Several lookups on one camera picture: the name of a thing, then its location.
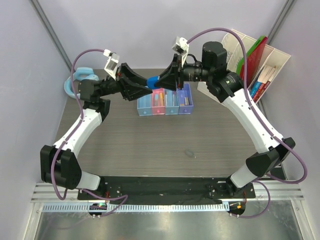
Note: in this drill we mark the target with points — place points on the light blue drawer box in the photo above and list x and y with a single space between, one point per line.
144 106

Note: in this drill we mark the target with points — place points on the magenta capped white pen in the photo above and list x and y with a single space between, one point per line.
172 99

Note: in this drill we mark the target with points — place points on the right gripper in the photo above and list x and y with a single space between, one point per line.
168 79

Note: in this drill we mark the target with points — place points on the white file organizer rack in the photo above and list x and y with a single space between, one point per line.
264 61

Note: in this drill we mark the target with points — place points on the books in rack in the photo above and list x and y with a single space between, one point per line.
265 74

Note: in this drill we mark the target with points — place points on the red perforated board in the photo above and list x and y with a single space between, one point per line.
254 58

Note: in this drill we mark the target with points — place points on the teal blue drawer box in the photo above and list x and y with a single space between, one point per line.
171 110

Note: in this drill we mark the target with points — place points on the purple drawer box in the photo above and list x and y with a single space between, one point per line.
181 94

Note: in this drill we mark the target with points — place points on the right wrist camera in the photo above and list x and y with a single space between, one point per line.
181 47

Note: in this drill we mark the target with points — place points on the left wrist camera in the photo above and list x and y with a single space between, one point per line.
111 63

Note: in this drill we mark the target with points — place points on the brown capped white pen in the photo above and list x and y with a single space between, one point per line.
166 99

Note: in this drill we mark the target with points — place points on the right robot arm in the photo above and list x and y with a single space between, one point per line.
228 87

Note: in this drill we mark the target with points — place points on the blue capped white marker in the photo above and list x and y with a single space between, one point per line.
156 100

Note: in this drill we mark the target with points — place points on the blue pencil sharpener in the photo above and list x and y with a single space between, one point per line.
151 82

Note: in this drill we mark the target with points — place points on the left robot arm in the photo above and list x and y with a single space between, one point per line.
58 163

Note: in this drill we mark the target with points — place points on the grey eraser sleeve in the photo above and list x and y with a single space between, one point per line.
189 152

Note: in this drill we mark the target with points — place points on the pink drawer box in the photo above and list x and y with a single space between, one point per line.
157 110

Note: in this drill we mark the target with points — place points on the beige worn eraser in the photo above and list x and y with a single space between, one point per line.
186 101

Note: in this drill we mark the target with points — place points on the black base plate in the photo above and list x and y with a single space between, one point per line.
180 188

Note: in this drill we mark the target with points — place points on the slotted cable duct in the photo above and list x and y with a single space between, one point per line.
96 207

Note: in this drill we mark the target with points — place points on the green board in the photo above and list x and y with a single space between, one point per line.
248 53

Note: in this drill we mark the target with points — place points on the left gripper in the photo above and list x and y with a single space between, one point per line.
133 91

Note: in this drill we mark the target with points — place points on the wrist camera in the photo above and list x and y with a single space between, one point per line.
181 47
111 63

